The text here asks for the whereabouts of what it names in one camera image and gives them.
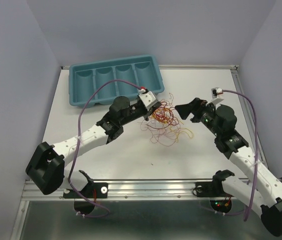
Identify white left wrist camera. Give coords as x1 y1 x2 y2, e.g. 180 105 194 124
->
138 88 158 111

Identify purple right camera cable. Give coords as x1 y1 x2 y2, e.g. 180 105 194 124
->
222 89 261 222

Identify aluminium front mounting rail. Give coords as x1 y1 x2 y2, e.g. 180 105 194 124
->
20 177 282 201

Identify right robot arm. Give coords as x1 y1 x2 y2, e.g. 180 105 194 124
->
175 98 282 237

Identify teal four-compartment tray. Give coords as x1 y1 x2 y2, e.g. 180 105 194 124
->
68 55 165 108

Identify bundle of thin wires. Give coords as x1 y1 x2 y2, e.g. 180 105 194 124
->
137 92 196 146

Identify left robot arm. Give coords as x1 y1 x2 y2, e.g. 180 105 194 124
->
25 93 161 197

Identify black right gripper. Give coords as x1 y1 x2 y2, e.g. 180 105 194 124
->
173 98 221 137

